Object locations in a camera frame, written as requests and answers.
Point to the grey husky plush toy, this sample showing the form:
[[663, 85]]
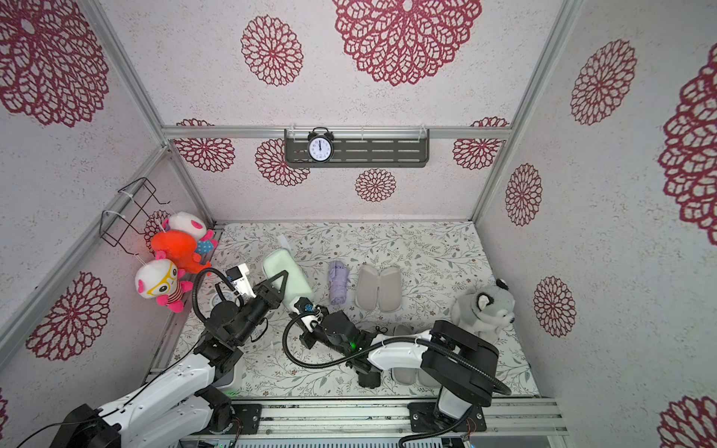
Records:
[[485, 312]]

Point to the black alarm clock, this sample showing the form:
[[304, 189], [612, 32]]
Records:
[[320, 144]]

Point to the orange plush toy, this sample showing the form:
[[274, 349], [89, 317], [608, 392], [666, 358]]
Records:
[[180, 248]]

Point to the white pink plush doll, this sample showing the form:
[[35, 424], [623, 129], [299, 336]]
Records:
[[196, 228]]

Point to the purple folded umbrella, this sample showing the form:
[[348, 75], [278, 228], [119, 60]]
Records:
[[338, 276]]

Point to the striped plush doll with glasses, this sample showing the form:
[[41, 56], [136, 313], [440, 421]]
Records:
[[161, 280]]

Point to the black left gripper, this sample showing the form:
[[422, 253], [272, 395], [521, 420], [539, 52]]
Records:
[[268, 294]]

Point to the black wire basket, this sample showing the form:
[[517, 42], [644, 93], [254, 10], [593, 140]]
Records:
[[117, 225]]

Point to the mint green zippered umbrella case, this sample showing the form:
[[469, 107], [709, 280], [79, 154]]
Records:
[[297, 286]]

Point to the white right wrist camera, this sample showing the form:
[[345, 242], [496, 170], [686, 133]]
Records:
[[310, 309]]

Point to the grey wall shelf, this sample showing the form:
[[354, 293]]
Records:
[[361, 152]]

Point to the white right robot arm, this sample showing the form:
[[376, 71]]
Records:
[[463, 364]]

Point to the white table alarm clock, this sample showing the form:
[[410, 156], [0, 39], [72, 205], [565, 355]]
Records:
[[218, 299]]

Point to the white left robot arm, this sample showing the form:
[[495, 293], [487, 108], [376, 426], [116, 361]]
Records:
[[184, 399]]

